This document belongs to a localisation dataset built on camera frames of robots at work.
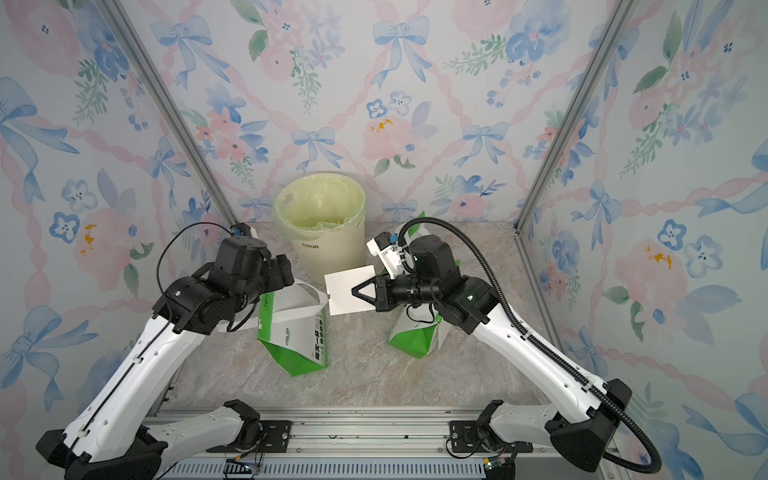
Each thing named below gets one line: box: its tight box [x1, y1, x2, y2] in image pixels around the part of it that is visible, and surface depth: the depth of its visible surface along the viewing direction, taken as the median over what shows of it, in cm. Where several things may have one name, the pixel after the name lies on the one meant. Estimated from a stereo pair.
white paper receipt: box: [324, 264, 376, 316], surface depth 63 cm
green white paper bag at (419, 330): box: [388, 303, 452, 359], surface depth 81 cm
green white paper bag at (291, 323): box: [257, 280, 329, 377], surface depth 74 cm
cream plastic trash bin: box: [274, 172, 367, 283], surface depth 94 cm
